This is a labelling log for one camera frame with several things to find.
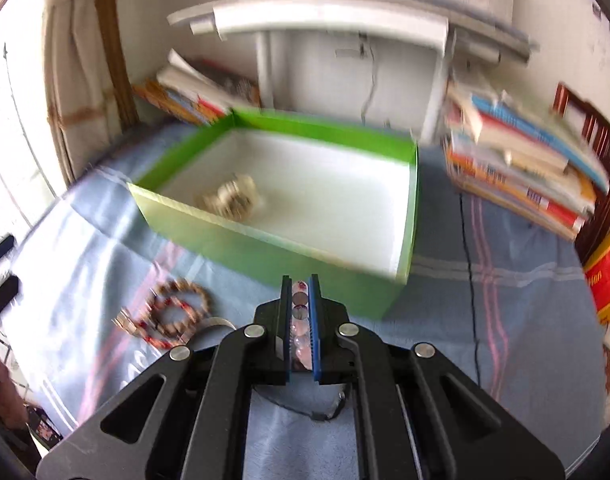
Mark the green cardboard box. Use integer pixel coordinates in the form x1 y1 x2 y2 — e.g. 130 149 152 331
128 107 420 321

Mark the pink bead bracelet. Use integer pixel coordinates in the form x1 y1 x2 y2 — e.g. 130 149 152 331
291 280 313 376

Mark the white hanging cable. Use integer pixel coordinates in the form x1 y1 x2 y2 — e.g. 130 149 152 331
360 35 378 121

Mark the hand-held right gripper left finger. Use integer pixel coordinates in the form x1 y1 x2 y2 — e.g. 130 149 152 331
35 275 293 480

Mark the red and white bead bracelet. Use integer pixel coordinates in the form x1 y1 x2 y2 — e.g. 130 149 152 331
135 300 191 348

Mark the person's left forearm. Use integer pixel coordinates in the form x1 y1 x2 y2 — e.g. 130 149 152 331
0 345 30 426

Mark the red and yellow box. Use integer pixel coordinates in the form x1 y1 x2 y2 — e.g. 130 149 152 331
582 227 610 326

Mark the dark floral cloth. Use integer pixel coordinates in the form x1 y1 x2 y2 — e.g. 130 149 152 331
22 405 62 452

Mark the white desk shelf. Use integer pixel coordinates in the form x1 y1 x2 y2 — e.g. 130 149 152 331
167 0 540 146

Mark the brown wooden bead bracelet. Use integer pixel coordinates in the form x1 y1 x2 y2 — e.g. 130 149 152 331
148 280 216 338

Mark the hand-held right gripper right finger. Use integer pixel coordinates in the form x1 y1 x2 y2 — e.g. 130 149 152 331
309 274 568 480

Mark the black cable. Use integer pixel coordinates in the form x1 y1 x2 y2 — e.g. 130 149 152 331
457 192 483 388

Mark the cream wristwatch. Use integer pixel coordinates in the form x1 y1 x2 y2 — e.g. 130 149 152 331
195 174 266 221

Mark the tall stack of books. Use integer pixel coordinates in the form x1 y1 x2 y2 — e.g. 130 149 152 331
442 77 610 241

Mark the small stack of books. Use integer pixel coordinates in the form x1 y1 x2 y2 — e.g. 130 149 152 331
132 50 261 126

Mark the dark wooden headboard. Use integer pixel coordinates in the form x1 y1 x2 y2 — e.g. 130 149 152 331
552 82 610 256

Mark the cream curtain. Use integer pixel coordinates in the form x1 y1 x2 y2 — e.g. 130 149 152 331
45 0 136 181

